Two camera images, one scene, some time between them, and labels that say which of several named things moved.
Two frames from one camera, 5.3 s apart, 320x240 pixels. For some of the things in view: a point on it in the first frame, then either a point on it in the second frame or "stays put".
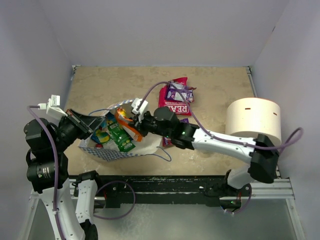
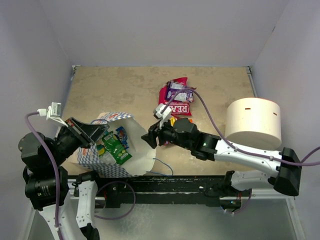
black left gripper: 85,124 → 87,133
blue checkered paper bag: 117,135 → 141,148
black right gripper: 140,126 → 152,139
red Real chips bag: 180,108 stays put
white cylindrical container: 248,117 stays put
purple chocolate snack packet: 178,92 stays put
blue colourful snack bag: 100,135 → 100,149
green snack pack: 123,141 → 112,144
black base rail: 213,190 stays put
